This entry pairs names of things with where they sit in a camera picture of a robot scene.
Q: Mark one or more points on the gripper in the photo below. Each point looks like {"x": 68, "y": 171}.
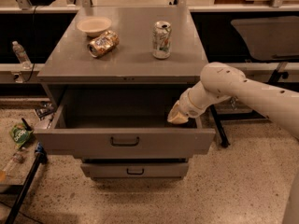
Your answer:
{"x": 191, "y": 105}

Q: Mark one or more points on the grey top drawer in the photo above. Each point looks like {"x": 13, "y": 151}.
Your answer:
{"x": 110, "y": 124}

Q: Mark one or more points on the grey drawer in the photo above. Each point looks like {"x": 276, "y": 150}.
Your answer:
{"x": 110, "y": 124}
{"x": 135, "y": 170}

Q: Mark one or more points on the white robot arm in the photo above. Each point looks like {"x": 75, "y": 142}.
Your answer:
{"x": 255, "y": 180}

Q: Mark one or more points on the grey metal drawer cabinet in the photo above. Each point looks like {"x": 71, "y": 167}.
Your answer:
{"x": 129, "y": 65}

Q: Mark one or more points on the grey bottom drawer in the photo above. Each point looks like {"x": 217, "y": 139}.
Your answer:
{"x": 135, "y": 170}

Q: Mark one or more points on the upright white soda can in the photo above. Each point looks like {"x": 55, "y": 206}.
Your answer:
{"x": 161, "y": 39}

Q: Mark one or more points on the crushed gold soda can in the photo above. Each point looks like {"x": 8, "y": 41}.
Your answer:
{"x": 103, "y": 44}

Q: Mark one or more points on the black table leg stand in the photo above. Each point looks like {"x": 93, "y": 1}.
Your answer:
{"x": 277, "y": 74}

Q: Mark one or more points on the grey chair seat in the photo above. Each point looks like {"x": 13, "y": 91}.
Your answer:
{"x": 270, "y": 39}

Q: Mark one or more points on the white paper bowl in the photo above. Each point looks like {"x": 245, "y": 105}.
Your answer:
{"x": 94, "y": 26}

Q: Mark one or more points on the dark snack wrapper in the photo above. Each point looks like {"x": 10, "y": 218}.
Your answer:
{"x": 44, "y": 110}

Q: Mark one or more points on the blue soda can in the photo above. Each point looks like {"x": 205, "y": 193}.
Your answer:
{"x": 41, "y": 153}

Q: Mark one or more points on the green chip bag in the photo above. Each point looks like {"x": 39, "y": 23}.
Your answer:
{"x": 20, "y": 134}

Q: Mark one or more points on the empty plastic bottle on floor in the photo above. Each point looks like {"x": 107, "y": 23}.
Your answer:
{"x": 16, "y": 160}

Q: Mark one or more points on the clear plastic water bottle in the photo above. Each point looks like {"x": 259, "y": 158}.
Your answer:
{"x": 21, "y": 55}

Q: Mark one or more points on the black tripod pole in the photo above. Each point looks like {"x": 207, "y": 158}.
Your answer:
{"x": 24, "y": 189}

